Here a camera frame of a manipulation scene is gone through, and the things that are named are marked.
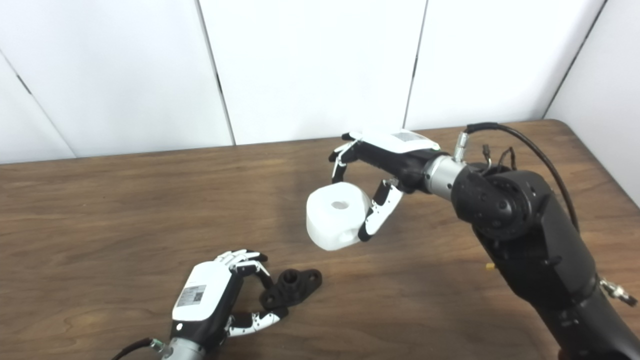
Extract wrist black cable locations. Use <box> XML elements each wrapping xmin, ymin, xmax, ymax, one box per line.
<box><xmin>111</xmin><ymin>337</ymin><xmax>166</xmax><ymax>360</ymax></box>
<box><xmin>454</xmin><ymin>122</ymin><xmax>581</xmax><ymax>233</ymax></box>

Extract round white piece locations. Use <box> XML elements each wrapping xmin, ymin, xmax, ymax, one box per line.
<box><xmin>306</xmin><ymin>182</ymin><xmax>373</xmax><ymax>252</ymax></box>

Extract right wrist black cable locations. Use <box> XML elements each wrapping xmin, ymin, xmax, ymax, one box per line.
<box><xmin>454</xmin><ymin>122</ymin><xmax>581</xmax><ymax>233</ymax></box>

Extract right wrist thin wires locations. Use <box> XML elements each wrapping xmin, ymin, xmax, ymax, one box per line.
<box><xmin>481</xmin><ymin>144</ymin><xmax>517</xmax><ymax>173</ymax></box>

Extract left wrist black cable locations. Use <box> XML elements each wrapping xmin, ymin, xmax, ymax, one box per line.
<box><xmin>111</xmin><ymin>337</ymin><xmax>166</xmax><ymax>360</ymax></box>

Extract silver cable connector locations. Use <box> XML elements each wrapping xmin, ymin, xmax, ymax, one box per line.
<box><xmin>599</xmin><ymin>277</ymin><xmax>639</xmax><ymax>307</ymax></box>

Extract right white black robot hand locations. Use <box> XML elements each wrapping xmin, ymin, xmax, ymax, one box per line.
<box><xmin>328</xmin><ymin>130</ymin><xmax>443</xmax><ymax>243</ymax></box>

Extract black flanged holder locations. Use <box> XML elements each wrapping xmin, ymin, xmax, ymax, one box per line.
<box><xmin>259</xmin><ymin>268</ymin><xmax>323</xmax><ymax>311</ymax></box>

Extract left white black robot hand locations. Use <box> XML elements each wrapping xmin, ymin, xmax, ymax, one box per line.
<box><xmin>170</xmin><ymin>249</ymin><xmax>289</xmax><ymax>351</ymax></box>

